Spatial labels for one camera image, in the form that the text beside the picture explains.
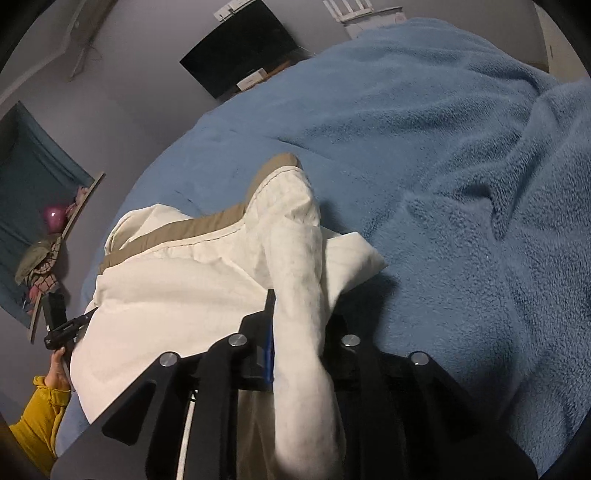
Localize person's left hand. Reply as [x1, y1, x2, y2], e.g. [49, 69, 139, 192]
[44, 347, 70, 391]

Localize black wall television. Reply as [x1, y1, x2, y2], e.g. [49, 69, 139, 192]
[180, 1, 298, 99]

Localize yellow sleeve forearm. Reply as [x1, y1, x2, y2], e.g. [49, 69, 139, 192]
[9, 376, 71, 477]

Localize pink round object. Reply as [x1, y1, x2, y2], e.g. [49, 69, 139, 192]
[43, 205, 68, 234]

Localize cream hooded jacket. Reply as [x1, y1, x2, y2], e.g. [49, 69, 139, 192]
[70, 153, 386, 479]

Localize blue fleece blanket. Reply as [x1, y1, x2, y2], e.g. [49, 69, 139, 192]
[104, 19, 590, 479]

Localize white box above television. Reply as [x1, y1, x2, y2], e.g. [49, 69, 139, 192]
[213, 0, 253, 22]

